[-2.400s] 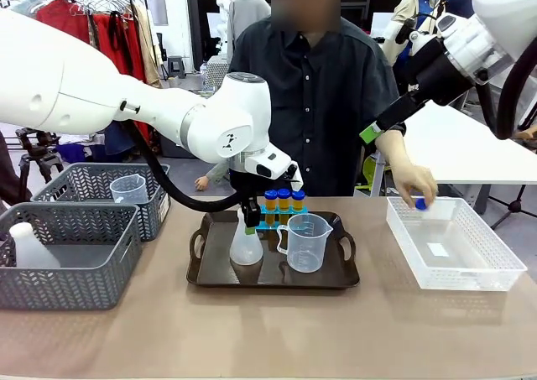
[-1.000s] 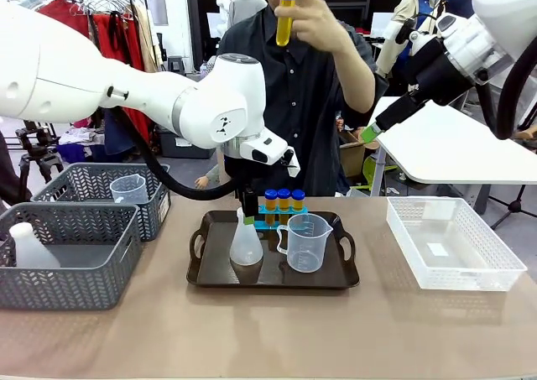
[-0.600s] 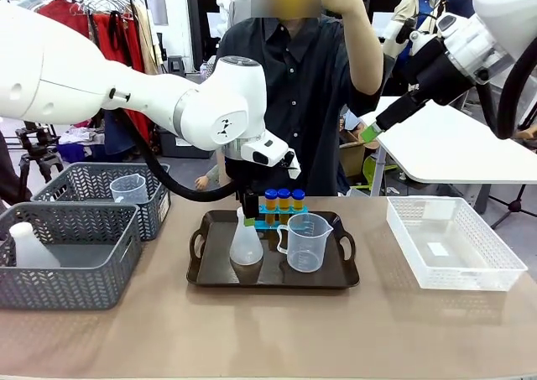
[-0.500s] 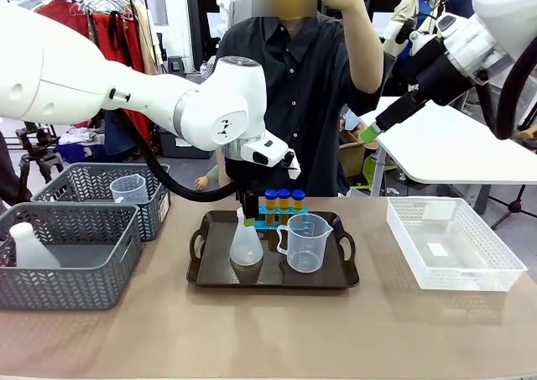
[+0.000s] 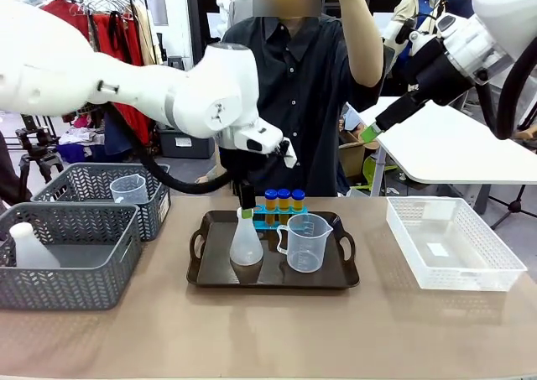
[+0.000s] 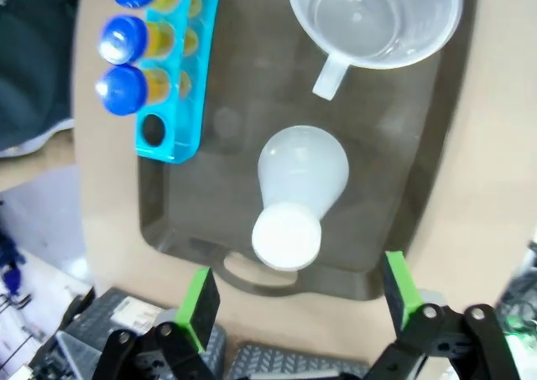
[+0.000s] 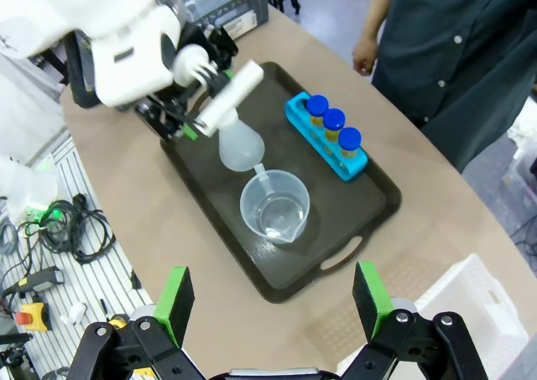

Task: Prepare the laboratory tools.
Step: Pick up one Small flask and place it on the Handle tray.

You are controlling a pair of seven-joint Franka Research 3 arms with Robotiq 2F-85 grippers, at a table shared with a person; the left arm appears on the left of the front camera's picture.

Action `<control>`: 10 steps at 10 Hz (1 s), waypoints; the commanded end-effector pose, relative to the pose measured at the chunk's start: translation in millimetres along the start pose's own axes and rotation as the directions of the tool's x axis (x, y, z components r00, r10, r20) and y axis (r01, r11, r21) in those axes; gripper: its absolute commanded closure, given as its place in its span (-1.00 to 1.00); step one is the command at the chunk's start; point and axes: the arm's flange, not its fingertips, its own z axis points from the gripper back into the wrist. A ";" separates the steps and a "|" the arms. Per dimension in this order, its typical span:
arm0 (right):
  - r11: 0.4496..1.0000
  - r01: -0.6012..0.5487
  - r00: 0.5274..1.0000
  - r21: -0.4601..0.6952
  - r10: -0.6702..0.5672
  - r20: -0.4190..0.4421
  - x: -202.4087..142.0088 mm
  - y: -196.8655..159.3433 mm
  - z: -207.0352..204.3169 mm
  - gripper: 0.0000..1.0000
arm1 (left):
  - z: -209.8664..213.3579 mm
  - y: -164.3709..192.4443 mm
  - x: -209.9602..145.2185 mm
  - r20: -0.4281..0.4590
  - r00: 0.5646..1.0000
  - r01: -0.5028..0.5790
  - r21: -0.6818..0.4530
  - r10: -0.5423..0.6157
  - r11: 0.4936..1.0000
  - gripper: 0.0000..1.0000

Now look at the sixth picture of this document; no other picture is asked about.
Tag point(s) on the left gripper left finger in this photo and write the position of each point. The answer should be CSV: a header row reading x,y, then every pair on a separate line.
x,y
201,308

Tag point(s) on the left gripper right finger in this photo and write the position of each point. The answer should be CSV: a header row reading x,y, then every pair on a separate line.
x,y
398,292

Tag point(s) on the white plastic flask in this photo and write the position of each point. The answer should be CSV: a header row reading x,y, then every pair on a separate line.
x,y
302,166

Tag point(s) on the clear plastic measuring cup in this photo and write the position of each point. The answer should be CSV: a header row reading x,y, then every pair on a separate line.
x,y
369,15

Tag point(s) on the grey basket with white label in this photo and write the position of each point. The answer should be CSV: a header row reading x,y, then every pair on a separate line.
x,y
105,313

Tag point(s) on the plain grey plastic basket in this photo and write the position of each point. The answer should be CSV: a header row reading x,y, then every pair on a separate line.
x,y
293,361

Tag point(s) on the dark grey plastic tray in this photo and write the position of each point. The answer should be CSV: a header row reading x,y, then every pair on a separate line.
x,y
386,166

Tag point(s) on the blue test tube rack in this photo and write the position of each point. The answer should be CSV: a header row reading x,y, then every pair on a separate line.
x,y
191,116

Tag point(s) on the person torso in dark shirt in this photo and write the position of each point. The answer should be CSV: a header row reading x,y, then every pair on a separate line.
x,y
33,61

